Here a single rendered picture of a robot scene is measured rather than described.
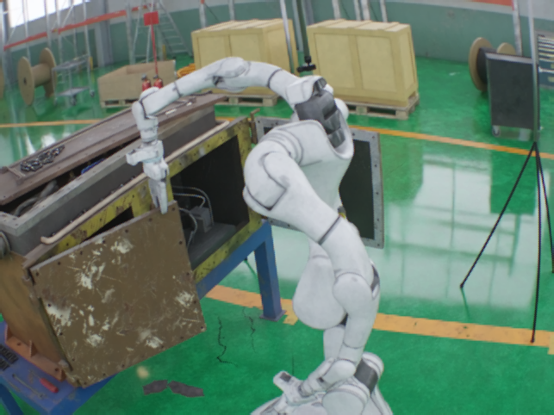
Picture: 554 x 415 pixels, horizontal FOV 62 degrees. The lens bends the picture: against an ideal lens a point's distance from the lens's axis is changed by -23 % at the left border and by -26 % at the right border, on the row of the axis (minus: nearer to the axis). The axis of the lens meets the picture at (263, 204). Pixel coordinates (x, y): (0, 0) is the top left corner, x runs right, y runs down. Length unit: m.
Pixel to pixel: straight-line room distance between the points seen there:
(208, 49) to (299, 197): 6.62
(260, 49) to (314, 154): 5.95
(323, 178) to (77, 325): 1.03
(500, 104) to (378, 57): 1.67
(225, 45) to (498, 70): 3.78
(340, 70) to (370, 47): 0.55
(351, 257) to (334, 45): 5.61
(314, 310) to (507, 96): 4.88
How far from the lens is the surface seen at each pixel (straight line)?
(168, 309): 2.14
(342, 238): 1.22
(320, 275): 1.48
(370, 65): 6.63
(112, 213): 2.11
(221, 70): 1.75
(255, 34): 7.27
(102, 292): 1.96
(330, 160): 1.36
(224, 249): 2.74
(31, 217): 1.93
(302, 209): 1.21
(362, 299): 1.26
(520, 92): 6.15
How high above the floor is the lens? 2.03
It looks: 25 degrees down
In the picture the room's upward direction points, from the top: 8 degrees counter-clockwise
